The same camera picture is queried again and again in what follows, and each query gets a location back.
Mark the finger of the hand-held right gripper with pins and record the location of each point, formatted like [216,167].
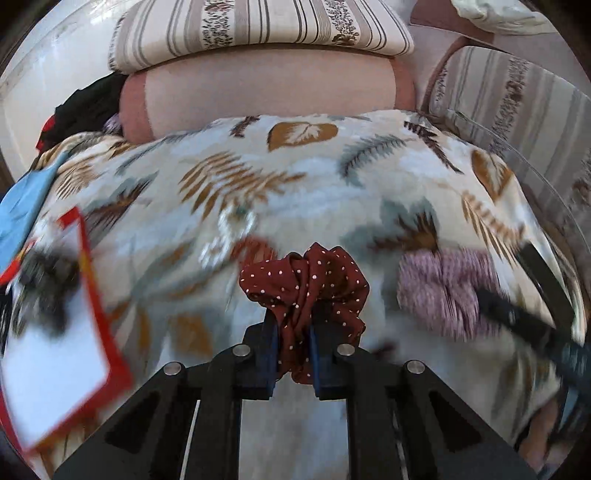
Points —
[512,316]
[547,277]

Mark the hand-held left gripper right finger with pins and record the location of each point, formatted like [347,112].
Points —
[318,360]

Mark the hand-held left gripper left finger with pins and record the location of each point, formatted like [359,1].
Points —
[272,350]

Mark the maroon polka dot scrunchie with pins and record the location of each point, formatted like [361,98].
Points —
[300,286]

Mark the mauve striped scrunchie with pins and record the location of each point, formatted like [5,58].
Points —
[438,290]

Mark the red-rimmed white tray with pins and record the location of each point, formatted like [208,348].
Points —
[51,369]

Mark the person's right forearm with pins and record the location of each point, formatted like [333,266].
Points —
[542,434]

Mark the leaf print fleece blanket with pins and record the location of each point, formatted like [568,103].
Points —
[323,194]

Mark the striped floral sofa armrest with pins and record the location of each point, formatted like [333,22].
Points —
[521,101]

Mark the black furry scrunchie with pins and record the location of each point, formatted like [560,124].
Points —
[46,286]

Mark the pink quilted sofa cushion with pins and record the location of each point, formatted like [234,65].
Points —
[277,87]

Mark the white cloth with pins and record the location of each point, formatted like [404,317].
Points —
[498,14]

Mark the blue cloth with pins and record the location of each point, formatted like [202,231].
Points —
[23,207]

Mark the black clothes pile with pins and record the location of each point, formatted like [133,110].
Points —
[87,110]

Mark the striped floral pillow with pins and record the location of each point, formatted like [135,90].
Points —
[258,27]

